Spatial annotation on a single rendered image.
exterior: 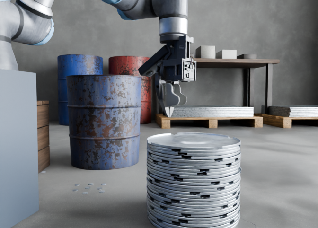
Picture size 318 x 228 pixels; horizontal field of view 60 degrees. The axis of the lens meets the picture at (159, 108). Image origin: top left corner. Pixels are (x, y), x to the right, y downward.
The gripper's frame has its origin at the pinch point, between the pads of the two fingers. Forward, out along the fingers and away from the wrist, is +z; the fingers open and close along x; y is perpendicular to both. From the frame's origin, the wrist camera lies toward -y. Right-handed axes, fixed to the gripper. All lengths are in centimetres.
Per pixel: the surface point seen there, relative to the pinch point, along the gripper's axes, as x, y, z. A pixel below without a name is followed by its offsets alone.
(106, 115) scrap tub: 32, -60, 6
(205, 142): 11.7, 5.8, 9.1
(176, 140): 8.5, -2.1, 9.1
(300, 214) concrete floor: 34, 28, 33
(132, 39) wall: 246, -239, -86
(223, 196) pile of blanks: 9.5, 12.7, 23.3
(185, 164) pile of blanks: 0.7, 5.7, 13.7
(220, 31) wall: 338, -140, -102
